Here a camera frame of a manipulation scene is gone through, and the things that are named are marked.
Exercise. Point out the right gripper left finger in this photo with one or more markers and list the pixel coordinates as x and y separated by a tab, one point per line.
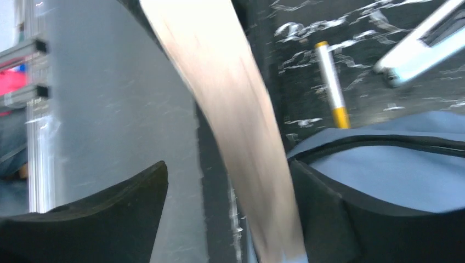
118	224

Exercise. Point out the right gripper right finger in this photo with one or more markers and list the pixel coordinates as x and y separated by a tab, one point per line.
341	224

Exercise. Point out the blue student backpack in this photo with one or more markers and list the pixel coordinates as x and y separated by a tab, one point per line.
416	161

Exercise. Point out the white yellow marker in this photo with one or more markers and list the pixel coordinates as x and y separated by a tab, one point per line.
333	89

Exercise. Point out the white blue stapler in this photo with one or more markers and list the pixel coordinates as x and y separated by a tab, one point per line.
435	39

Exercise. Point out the aluminium rail frame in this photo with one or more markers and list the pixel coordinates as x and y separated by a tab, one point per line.
32	53

